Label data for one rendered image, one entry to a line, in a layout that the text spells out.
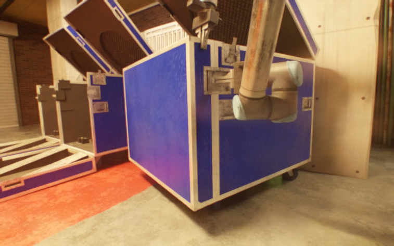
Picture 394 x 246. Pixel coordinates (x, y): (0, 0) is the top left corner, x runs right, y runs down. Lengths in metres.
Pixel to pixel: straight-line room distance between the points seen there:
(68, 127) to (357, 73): 3.06
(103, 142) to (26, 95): 6.18
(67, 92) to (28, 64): 5.43
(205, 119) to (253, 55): 0.40
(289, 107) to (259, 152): 0.55
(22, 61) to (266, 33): 7.96
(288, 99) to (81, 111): 2.62
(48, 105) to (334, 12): 3.83
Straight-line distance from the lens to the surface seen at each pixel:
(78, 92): 2.97
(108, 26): 2.65
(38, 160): 2.61
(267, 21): 0.62
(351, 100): 2.02
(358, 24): 2.10
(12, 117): 7.94
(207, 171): 0.99
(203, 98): 0.91
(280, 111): 0.75
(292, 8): 1.59
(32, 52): 8.39
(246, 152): 1.16
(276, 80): 0.77
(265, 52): 0.64
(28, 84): 8.20
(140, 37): 2.49
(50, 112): 3.88
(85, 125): 3.00
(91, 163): 2.14
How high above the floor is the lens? 0.69
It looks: 7 degrees down
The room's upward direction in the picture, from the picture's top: 1 degrees counter-clockwise
